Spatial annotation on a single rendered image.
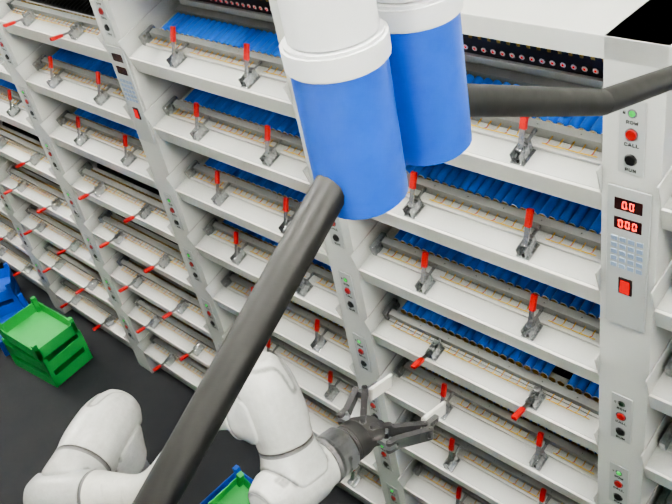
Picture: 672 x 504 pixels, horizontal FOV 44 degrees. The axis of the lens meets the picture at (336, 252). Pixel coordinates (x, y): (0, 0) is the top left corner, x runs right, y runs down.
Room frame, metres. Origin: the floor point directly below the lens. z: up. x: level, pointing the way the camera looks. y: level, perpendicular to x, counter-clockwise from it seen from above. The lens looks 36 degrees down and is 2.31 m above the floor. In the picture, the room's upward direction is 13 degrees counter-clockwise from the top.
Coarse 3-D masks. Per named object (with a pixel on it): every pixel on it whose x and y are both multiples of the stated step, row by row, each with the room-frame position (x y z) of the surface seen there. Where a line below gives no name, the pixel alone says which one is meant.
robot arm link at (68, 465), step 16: (64, 448) 1.24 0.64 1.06; (80, 448) 1.24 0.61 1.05; (48, 464) 1.22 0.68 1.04; (64, 464) 1.20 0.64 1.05; (80, 464) 1.19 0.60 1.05; (96, 464) 1.21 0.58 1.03; (32, 480) 1.20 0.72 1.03; (48, 480) 1.18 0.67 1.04; (64, 480) 1.16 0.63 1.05; (80, 480) 1.14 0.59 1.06; (32, 496) 1.16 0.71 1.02; (48, 496) 1.14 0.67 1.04; (64, 496) 1.12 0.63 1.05
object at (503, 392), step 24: (384, 312) 1.54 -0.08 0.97; (384, 336) 1.50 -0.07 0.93; (408, 336) 1.47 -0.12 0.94; (432, 360) 1.38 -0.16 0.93; (456, 360) 1.36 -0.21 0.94; (480, 384) 1.28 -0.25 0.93; (504, 384) 1.26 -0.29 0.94; (528, 408) 1.18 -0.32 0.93; (552, 408) 1.16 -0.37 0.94; (576, 432) 1.09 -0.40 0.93
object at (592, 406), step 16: (400, 320) 1.50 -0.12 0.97; (416, 320) 1.48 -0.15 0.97; (432, 336) 1.43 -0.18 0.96; (448, 336) 1.41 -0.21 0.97; (448, 352) 1.38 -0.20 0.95; (464, 352) 1.36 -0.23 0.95; (480, 352) 1.33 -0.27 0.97; (512, 368) 1.27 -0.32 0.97; (544, 384) 1.20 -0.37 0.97; (576, 400) 1.14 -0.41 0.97; (592, 400) 1.13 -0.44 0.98
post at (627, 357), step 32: (640, 32) 1.04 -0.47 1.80; (608, 64) 1.05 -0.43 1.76; (640, 64) 1.01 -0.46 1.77; (608, 128) 1.04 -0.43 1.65; (608, 160) 1.04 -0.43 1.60; (608, 320) 1.04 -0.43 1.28; (608, 352) 1.04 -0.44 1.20; (640, 352) 0.99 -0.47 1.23; (608, 384) 1.04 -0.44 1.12; (640, 384) 0.99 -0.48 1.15; (608, 416) 1.04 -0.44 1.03; (640, 416) 0.99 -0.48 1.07; (608, 448) 1.04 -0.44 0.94; (640, 448) 0.99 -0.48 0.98; (608, 480) 1.03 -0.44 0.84; (640, 480) 0.98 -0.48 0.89
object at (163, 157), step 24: (120, 0) 2.08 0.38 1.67; (144, 0) 2.12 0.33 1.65; (120, 24) 2.07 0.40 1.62; (144, 96) 2.07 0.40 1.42; (144, 144) 2.12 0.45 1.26; (168, 144) 2.08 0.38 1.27; (168, 168) 2.06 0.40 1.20; (168, 192) 2.09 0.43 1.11; (168, 216) 2.13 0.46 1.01; (192, 216) 2.08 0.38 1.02; (216, 264) 2.09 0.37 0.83; (216, 312) 2.06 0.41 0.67; (216, 336) 2.11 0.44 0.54
